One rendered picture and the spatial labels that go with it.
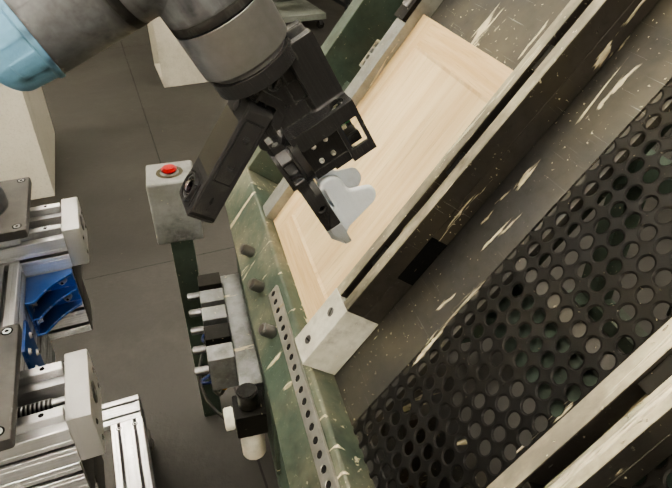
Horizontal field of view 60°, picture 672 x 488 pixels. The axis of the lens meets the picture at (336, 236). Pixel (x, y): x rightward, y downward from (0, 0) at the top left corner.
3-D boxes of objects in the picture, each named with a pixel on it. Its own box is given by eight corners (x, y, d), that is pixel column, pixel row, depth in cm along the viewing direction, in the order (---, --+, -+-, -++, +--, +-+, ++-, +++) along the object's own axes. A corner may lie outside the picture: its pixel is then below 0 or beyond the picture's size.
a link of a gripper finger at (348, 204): (399, 229, 57) (361, 161, 51) (349, 264, 57) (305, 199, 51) (385, 213, 59) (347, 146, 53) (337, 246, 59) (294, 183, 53)
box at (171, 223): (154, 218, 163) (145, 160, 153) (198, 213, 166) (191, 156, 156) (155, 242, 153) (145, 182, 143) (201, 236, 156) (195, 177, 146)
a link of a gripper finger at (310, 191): (347, 230, 52) (301, 160, 47) (332, 240, 52) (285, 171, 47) (328, 205, 56) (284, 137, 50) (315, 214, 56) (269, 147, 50)
